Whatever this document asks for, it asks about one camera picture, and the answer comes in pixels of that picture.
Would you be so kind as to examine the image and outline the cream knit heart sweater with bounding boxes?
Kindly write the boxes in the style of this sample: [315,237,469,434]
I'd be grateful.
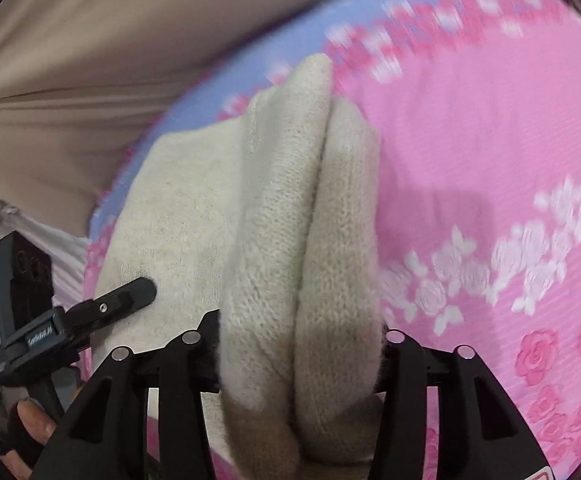
[93,54,383,479]

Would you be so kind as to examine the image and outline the person's left hand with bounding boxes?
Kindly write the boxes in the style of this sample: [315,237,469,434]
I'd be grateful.
[0,399,57,480]

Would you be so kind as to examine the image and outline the beige curtain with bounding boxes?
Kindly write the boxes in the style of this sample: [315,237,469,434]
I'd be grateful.
[0,0,314,236]

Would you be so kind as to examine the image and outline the pink blue floral bedsheet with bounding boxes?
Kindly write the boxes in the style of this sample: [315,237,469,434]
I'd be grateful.
[82,0,581,480]

